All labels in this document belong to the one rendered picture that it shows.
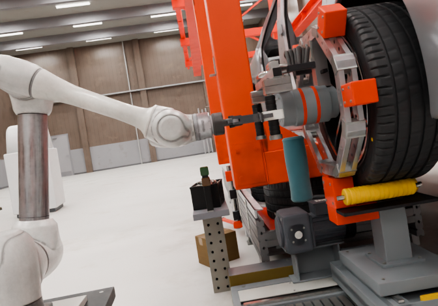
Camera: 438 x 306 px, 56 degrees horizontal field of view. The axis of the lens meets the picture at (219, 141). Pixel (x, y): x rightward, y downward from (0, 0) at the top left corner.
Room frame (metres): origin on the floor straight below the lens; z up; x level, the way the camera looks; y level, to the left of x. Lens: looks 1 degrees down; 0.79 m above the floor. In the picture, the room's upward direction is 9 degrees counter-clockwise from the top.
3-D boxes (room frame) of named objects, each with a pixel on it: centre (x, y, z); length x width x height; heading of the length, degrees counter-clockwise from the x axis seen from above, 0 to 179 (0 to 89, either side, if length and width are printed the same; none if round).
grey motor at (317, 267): (1.84, -0.41, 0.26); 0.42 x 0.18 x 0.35; 92
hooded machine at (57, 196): (6.88, 3.14, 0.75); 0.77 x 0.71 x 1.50; 7
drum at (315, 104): (1.53, -0.35, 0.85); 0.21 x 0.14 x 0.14; 92
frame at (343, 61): (1.53, -0.42, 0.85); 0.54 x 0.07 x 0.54; 2
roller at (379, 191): (1.42, -0.52, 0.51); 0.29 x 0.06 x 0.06; 92
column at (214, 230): (2.12, 0.10, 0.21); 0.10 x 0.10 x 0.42; 2
